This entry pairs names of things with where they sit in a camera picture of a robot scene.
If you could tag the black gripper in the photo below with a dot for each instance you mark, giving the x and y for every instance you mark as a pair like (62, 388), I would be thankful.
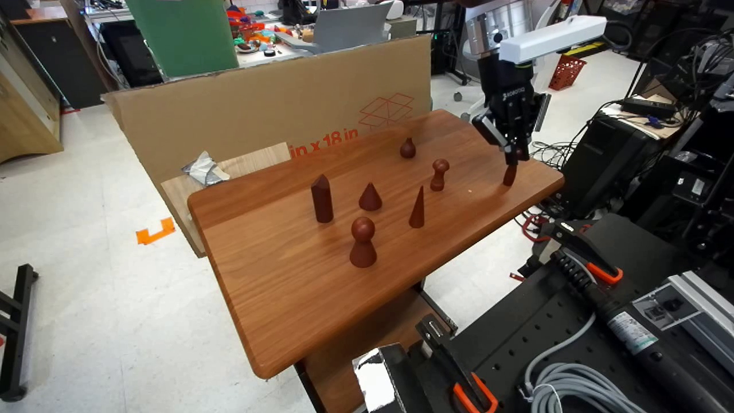
(514, 107)

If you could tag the tall slender wooden pawn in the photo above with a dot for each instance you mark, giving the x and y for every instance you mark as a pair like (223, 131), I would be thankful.
(510, 175)

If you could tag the grey and white robot arm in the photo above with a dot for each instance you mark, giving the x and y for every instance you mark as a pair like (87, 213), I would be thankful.
(550, 37)

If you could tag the small wooden pawn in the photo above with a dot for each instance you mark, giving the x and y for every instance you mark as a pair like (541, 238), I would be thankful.
(438, 175)

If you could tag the red basket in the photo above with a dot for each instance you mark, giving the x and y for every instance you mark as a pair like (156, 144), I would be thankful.
(566, 72)

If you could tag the black equipment case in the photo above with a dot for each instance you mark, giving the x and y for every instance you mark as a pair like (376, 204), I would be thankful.
(610, 163)

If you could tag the round wooden drop piece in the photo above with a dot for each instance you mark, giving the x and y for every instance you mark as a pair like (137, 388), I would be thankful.
(406, 150)

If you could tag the tall narrow wooden cone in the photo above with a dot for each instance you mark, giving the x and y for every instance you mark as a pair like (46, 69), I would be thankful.
(417, 213)

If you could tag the short wide wooden cone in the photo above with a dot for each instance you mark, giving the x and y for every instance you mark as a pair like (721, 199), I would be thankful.
(370, 200)

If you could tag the large wooden pawn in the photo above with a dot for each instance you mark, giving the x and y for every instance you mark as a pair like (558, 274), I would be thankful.
(362, 247)

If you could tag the wooden cylinder peg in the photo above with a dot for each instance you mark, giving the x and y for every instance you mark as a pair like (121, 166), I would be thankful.
(321, 200)

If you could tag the large cardboard box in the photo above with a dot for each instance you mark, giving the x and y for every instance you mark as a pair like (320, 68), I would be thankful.
(260, 107)

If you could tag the silver foil bag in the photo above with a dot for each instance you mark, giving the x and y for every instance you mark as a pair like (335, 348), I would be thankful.
(205, 168)

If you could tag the green board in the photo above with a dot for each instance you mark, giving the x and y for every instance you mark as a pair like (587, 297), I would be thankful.
(184, 36)

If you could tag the wooden cabinet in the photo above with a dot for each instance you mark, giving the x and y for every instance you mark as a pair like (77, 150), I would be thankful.
(25, 93)

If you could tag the black floor stand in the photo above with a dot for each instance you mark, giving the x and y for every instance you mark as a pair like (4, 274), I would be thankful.
(16, 337)

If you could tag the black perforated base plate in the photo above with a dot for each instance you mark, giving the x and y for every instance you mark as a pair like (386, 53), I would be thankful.
(558, 323)

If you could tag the wooden table pedestal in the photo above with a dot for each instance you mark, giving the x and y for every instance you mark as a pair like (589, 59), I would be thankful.
(368, 346)

